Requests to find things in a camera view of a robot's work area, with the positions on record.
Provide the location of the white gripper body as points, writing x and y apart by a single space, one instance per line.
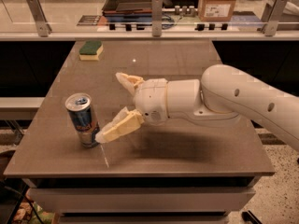
151 101

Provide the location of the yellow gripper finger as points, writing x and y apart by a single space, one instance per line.
129 82
126 121

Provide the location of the red bull can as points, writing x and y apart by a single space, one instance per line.
80 109

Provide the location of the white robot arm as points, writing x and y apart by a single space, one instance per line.
221 96

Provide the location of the green yellow sponge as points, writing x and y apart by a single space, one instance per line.
91 50

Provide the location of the black orange tray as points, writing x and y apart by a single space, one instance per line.
117 7

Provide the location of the cardboard box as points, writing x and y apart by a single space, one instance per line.
216 10

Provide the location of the middle metal bracket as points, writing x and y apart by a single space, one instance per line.
157 6

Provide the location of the metal bracket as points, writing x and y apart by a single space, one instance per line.
157 6
272 14
42 26

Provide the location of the left metal bracket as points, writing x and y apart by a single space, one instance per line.
42 26

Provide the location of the right metal bracket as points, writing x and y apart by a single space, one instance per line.
272 14

